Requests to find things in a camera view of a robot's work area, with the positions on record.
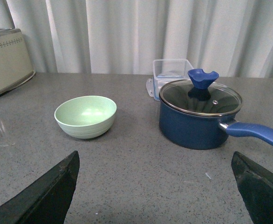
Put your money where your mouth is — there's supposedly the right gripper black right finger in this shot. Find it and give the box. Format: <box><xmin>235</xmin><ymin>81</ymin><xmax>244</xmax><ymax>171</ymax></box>
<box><xmin>231</xmin><ymin>152</ymin><xmax>273</xmax><ymax>224</ymax></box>

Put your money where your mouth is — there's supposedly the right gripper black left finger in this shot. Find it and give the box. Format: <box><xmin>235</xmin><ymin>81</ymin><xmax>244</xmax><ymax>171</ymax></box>
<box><xmin>0</xmin><ymin>151</ymin><xmax>79</xmax><ymax>224</ymax></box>

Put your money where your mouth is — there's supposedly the green bowl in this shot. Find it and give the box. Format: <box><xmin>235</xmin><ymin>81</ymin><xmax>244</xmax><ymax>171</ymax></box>
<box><xmin>54</xmin><ymin>96</ymin><xmax>117</xmax><ymax>139</ymax></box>

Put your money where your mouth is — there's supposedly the blue saucepan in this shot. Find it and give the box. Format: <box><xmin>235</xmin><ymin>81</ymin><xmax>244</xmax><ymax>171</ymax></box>
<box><xmin>159</xmin><ymin>100</ymin><xmax>273</xmax><ymax>150</ymax></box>

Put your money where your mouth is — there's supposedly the glass pot lid blue knob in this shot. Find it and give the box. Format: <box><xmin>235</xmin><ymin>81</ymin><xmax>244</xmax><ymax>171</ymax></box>
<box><xmin>159</xmin><ymin>69</ymin><xmax>242</xmax><ymax>117</ymax></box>

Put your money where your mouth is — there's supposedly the cream toaster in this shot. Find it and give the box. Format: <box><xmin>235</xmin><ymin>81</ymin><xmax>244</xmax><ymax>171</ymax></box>
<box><xmin>0</xmin><ymin>28</ymin><xmax>35</xmax><ymax>95</ymax></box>

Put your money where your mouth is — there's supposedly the clear plastic food container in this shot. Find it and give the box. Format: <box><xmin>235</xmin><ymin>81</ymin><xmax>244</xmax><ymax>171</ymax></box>
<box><xmin>146</xmin><ymin>59</ymin><xmax>194</xmax><ymax>101</ymax></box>

